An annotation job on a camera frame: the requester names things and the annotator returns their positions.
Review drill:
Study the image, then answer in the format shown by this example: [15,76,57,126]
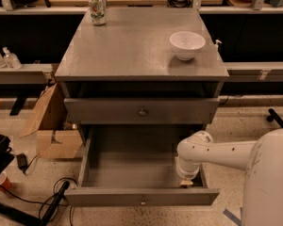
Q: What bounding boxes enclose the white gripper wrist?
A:
[175,131,213,187]

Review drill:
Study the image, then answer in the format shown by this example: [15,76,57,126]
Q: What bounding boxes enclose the grey drawer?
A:
[64,98,219,124]
[65,125,219,207]

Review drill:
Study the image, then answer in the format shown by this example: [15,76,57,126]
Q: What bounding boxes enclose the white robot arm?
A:
[175,128,283,226]

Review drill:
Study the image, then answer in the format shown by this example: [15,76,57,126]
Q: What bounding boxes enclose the grey top drawer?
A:
[64,98,219,124]

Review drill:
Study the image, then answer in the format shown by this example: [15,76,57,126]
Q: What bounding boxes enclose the grey wooden drawer cabinet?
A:
[56,8,228,133]

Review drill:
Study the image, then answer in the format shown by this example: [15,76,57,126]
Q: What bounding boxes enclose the black leg at right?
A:
[267,108,283,128]

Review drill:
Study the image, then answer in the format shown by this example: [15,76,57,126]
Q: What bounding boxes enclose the white ceramic bowl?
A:
[169,31,206,61]

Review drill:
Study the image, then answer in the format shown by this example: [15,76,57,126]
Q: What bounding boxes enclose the brown cardboard box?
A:
[20,84,83,159]

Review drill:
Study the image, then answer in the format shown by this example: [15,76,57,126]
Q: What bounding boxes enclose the small white pump bottle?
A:
[215,40,222,51]

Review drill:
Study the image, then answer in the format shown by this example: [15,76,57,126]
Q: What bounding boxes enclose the black stand base leg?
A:
[0,181,71,226]

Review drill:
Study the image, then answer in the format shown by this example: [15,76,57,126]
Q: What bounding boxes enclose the black power adapter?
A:
[16,153,28,171]

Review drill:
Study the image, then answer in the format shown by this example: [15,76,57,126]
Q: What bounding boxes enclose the red plastic cup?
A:
[0,171,12,192]

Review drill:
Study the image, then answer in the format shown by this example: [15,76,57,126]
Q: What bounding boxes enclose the clear sanitizer bottle right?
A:
[3,47,22,70]

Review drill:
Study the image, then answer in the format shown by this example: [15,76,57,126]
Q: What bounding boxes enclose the black coiled floor cable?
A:
[0,177,80,226]

